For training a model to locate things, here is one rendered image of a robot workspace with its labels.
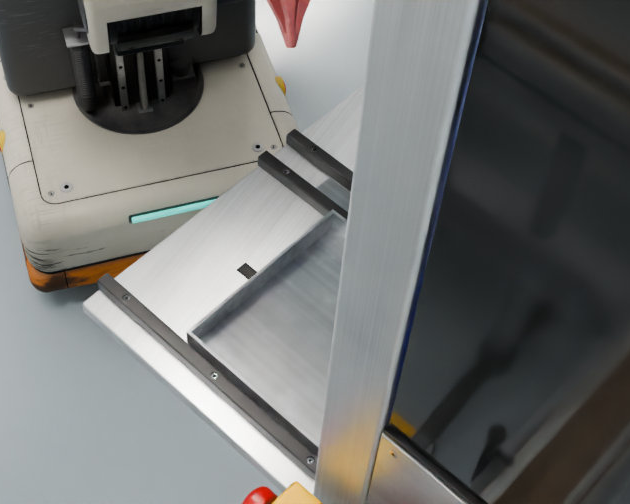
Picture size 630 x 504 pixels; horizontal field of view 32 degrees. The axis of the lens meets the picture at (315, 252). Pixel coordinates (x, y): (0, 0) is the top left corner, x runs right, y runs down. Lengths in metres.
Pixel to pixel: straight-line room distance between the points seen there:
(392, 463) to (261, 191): 0.61
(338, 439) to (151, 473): 1.26
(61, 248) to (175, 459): 0.48
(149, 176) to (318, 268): 0.92
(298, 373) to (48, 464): 1.03
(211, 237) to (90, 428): 0.93
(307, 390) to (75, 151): 1.15
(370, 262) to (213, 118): 1.63
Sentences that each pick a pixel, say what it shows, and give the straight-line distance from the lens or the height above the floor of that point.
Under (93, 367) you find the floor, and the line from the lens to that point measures 2.39.
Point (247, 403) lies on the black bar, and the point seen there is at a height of 0.90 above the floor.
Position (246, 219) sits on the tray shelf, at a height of 0.88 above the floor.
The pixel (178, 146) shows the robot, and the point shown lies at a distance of 2.35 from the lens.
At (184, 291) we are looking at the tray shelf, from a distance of 1.41.
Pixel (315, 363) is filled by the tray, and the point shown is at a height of 0.88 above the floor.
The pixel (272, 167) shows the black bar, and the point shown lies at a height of 0.90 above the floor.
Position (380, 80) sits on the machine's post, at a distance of 0.66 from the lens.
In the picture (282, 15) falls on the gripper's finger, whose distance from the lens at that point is 1.23.
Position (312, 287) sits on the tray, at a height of 0.88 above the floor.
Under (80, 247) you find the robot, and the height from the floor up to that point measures 0.20.
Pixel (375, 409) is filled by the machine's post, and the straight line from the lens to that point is 0.93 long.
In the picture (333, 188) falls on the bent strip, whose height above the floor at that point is 0.88.
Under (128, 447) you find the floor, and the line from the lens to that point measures 2.29.
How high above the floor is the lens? 2.06
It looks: 55 degrees down
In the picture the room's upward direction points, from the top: 5 degrees clockwise
